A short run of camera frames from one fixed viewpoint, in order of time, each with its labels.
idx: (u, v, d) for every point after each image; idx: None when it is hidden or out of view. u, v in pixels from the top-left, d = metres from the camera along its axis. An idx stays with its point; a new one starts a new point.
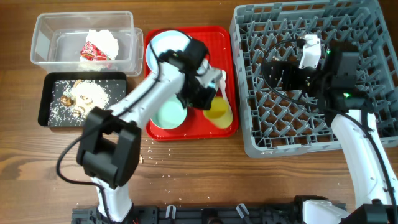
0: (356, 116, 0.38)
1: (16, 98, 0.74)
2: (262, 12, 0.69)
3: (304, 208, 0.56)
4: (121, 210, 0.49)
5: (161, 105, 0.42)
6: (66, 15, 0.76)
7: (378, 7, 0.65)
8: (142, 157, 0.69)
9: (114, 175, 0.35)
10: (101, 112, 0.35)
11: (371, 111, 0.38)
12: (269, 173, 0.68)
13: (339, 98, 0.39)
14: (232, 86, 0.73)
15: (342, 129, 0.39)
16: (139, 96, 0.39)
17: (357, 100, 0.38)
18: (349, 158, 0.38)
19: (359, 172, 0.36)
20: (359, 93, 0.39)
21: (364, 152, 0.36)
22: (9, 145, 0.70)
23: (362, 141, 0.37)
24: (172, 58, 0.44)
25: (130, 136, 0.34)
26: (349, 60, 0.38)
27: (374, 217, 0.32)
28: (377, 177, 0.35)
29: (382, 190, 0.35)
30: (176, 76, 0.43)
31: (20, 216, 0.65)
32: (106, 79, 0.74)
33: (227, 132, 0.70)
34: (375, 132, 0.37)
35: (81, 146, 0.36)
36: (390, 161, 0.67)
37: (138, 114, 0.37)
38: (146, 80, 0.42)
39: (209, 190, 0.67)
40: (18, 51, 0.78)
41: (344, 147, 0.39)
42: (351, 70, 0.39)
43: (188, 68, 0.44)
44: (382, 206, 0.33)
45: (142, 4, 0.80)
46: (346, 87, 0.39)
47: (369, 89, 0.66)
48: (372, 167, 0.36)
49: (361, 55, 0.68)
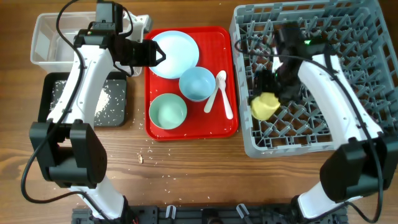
0: (319, 60, 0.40)
1: (17, 98, 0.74)
2: (262, 12, 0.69)
3: (300, 203, 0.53)
4: (115, 206, 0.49)
5: (99, 86, 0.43)
6: (66, 15, 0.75)
7: (378, 7, 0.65)
8: (142, 157, 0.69)
9: (86, 173, 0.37)
10: (41, 126, 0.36)
11: (333, 53, 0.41)
12: (269, 173, 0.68)
13: (301, 46, 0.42)
14: (232, 85, 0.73)
15: (310, 75, 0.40)
16: (73, 91, 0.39)
17: (318, 46, 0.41)
18: (322, 104, 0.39)
19: (333, 114, 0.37)
20: (321, 42, 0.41)
21: (333, 93, 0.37)
22: (9, 144, 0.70)
23: (329, 83, 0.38)
24: (86, 36, 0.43)
25: (83, 133, 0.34)
26: (291, 29, 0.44)
27: (353, 154, 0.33)
28: (349, 116, 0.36)
29: (355, 127, 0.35)
30: (99, 56, 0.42)
31: (19, 216, 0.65)
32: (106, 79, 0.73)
33: (227, 132, 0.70)
34: (341, 73, 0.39)
35: (42, 164, 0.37)
36: None
37: (80, 111, 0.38)
38: (71, 71, 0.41)
39: (209, 190, 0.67)
40: (18, 51, 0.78)
41: (315, 94, 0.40)
42: (296, 35, 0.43)
43: (108, 35, 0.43)
44: (357, 142, 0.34)
45: (142, 4, 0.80)
46: (300, 39, 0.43)
47: (369, 89, 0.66)
48: (343, 106, 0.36)
49: (361, 55, 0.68)
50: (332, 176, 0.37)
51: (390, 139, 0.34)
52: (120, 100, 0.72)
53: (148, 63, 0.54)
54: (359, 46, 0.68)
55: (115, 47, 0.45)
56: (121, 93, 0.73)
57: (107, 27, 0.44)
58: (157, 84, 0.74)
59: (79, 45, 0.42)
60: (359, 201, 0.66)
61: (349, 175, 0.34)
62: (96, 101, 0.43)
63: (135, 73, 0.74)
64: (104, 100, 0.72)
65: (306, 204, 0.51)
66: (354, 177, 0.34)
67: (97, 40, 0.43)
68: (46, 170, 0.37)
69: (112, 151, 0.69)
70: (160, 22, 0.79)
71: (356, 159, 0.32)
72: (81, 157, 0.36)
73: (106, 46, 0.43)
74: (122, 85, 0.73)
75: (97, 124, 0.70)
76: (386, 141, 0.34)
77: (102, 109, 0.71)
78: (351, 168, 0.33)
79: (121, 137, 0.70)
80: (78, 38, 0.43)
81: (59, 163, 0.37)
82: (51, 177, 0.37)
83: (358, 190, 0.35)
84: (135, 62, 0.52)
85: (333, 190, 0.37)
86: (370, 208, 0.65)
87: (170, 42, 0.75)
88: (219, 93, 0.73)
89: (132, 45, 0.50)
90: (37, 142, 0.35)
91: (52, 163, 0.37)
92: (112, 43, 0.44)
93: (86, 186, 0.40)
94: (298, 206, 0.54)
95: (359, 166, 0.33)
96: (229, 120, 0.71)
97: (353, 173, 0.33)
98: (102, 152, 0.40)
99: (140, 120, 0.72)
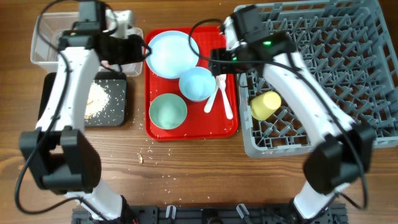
0: (282, 61, 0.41)
1: (16, 98, 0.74)
2: (262, 12, 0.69)
3: (296, 205, 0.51)
4: (114, 207, 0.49)
5: (86, 88, 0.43)
6: (66, 15, 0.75)
7: (378, 7, 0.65)
8: (142, 158, 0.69)
9: (81, 179, 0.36)
10: (30, 135, 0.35)
11: (293, 50, 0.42)
12: (269, 173, 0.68)
13: (262, 48, 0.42)
14: (232, 85, 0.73)
15: (277, 78, 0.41)
16: (60, 96, 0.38)
17: (278, 45, 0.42)
18: (294, 106, 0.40)
19: (305, 112, 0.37)
20: (280, 38, 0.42)
21: (300, 91, 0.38)
22: (10, 144, 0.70)
23: (296, 83, 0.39)
24: (70, 38, 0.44)
25: (73, 140, 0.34)
26: (251, 17, 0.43)
27: (329, 150, 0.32)
28: (320, 112, 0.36)
29: (328, 122, 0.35)
30: (85, 57, 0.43)
31: (19, 216, 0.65)
32: (106, 78, 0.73)
33: (227, 132, 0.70)
34: (305, 70, 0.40)
35: (35, 175, 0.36)
36: (388, 161, 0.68)
37: (69, 116, 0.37)
38: (58, 76, 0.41)
39: (209, 190, 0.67)
40: (18, 51, 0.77)
41: (286, 96, 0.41)
42: (257, 23, 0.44)
43: (93, 36, 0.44)
44: (333, 137, 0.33)
45: (142, 4, 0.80)
46: (260, 36, 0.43)
47: (369, 89, 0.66)
48: (313, 103, 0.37)
49: (361, 55, 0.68)
50: (314, 171, 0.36)
51: (365, 129, 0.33)
52: (120, 100, 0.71)
53: (135, 58, 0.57)
54: (359, 46, 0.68)
55: (101, 47, 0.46)
56: (121, 93, 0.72)
57: (91, 26, 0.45)
58: (157, 84, 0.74)
59: (63, 48, 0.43)
60: (359, 201, 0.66)
61: (329, 168, 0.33)
62: (84, 105, 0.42)
63: (135, 73, 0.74)
64: (104, 100, 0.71)
65: (303, 205, 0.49)
66: (336, 170, 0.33)
67: (82, 42, 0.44)
68: (40, 180, 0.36)
69: (112, 151, 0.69)
70: (160, 22, 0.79)
71: (334, 155, 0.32)
72: (74, 163, 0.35)
73: (91, 47, 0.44)
74: (122, 85, 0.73)
75: (97, 124, 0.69)
76: (361, 132, 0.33)
77: (102, 109, 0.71)
78: (331, 163, 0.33)
79: (121, 137, 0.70)
80: (62, 42, 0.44)
81: (52, 171, 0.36)
82: (46, 186, 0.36)
83: (342, 183, 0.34)
84: (122, 58, 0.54)
85: (318, 183, 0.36)
86: (369, 208, 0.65)
87: (169, 43, 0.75)
88: (219, 93, 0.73)
89: (117, 43, 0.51)
90: (27, 152, 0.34)
91: (46, 172, 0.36)
92: (98, 42, 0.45)
93: (83, 191, 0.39)
94: (295, 208, 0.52)
95: (337, 160, 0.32)
96: (229, 120, 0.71)
97: (333, 167, 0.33)
98: (95, 155, 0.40)
99: (140, 121, 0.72)
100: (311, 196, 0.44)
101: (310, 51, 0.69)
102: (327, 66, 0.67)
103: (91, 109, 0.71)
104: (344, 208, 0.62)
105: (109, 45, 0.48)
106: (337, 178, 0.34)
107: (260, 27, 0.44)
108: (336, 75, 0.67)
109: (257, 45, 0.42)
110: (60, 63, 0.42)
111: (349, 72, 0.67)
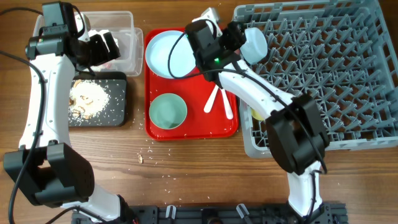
0: (231, 68, 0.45)
1: (16, 98, 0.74)
2: (262, 12, 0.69)
3: (293, 205, 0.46)
4: (112, 208, 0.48)
5: (66, 96, 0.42)
6: None
7: (378, 7, 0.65)
8: (142, 157, 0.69)
9: (74, 191, 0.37)
10: (14, 156, 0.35)
11: (239, 58, 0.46)
12: (268, 173, 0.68)
13: (214, 65, 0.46)
14: None
15: (229, 83, 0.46)
16: (39, 111, 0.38)
17: (226, 58, 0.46)
18: (246, 99, 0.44)
19: (254, 102, 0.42)
20: (226, 53, 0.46)
21: (247, 87, 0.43)
22: (10, 145, 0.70)
23: (242, 80, 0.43)
24: (39, 45, 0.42)
25: (60, 155, 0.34)
26: (205, 33, 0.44)
27: (278, 124, 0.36)
28: (265, 96, 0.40)
29: (272, 103, 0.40)
30: (58, 65, 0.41)
31: (19, 216, 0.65)
32: (106, 79, 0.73)
33: (227, 132, 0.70)
34: (248, 70, 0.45)
35: (27, 193, 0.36)
36: (388, 161, 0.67)
37: (50, 130, 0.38)
38: (33, 88, 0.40)
39: (209, 191, 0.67)
40: (19, 51, 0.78)
41: (240, 94, 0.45)
42: (211, 39, 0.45)
43: (64, 39, 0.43)
44: (277, 113, 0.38)
45: (142, 4, 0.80)
46: (213, 53, 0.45)
47: (369, 89, 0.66)
48: (258, 92, 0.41)
49: (361, 55, 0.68)
50: (276, 151, 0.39)
51: (305, 99, 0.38)
52: (120, 100, 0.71)
53: (105, 58, 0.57)
54: (359, 46, 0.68)
55: (73, 50, 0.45)
56: (121, 93, 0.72)
57: (60, 29, 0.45)
58: (157, 84, 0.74)
59: (33, 57, 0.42)
60: (358, 201, 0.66)
61: (283, 143, 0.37)
62: (67, 112, 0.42)
63: (135, 73, 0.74)
64: (104, 100, 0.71)
65: (296, 201, 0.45)
66: (290, 147, 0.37)
67: (52, 47, 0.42)
68: (33, 196, 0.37)
69: (112, 151, 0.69)
70: (160, 22, 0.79)
71: (281, 127, 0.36)
72: (63, 177, 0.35)
73: (63, 53, 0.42)
74: (122, 85, 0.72)
75: (97, 124, 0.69)
76: (301, 102, 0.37)
77: (102, 109, 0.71)
78: (284, 137, 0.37)
79: (121, 137, 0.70)
80: (30, 50, 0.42)
81: (43, 186, 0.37)
82: (40, 200, 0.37)
83: (303, 156, 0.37)
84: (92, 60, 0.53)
85: (285, 165, 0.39)
86: (369, 209, 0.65)
87: (168, 43, 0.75)
88: (219, 93, 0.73)
89: (87, 46, 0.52)
90: (15, 172, 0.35)
91: (37, 190, 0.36)
92: (69, 44, 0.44)
93: (78, 201, 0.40)
94: (292, 209, 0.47)
95: (286, 129, 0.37)
96: (229, 120, 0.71)
97: (285, 140, 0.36)
98: (86, 163, 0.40)
99: (140, 120, 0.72)
100: (296, 185, 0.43)
101: (310, 51, 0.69)
102: (327, 66, 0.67)
103: (90, 109, 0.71)
104: (345, 208, 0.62)
105: (80, 48, 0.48)
106: (295, 150, 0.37)
107: (214, 43, 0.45)
108: (336, 75, 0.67)
109: (212, 63, 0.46)
110: (33, 74, 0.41)
111: (349, 72, 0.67)
